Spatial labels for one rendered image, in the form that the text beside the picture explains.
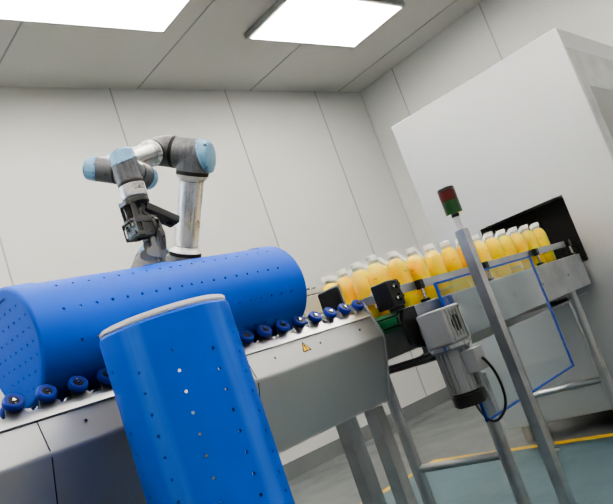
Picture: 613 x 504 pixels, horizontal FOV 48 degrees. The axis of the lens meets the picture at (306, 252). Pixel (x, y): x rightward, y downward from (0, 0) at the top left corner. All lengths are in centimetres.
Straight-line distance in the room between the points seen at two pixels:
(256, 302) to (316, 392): 33
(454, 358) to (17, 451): 134
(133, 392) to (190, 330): 16
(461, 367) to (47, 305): 129
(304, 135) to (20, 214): 295
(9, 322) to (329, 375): 93
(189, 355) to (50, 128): 423
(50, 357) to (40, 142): 389
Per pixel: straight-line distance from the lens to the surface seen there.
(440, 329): 227
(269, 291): 202
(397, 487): 234
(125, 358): 142
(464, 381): 229
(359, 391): 225
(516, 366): 251
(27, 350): 166
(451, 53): 706
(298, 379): 202
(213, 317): 142
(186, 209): 247
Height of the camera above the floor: 84
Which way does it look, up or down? 9 degrees up
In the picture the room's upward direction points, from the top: 19 degrees counter-clockwise
